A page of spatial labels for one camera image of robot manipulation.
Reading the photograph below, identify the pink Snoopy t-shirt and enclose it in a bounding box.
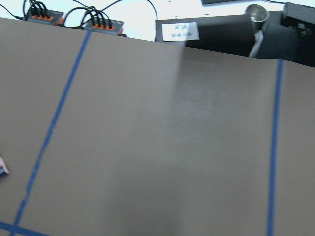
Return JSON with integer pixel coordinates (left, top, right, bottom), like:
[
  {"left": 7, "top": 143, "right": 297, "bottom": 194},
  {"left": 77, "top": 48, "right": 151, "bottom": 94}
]
[{"left": 0, "top": 157, "right": 10, "bottom": 178}]

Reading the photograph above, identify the black box with white label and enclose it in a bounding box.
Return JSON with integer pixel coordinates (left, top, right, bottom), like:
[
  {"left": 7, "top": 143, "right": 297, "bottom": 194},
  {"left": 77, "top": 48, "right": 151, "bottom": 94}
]
[{"left": 155, "top": 11, "right": 315, "bottom": 67}]

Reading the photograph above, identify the grey orange cable hub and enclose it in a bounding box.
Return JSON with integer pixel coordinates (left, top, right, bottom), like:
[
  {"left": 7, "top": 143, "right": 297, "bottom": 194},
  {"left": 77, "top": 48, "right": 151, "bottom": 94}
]
[
  {"left": 63, "top": 6, "right": 128, "bottom": 38},
  {"left": 22, "top": 0, "right": 64, "bottom": 26}
]

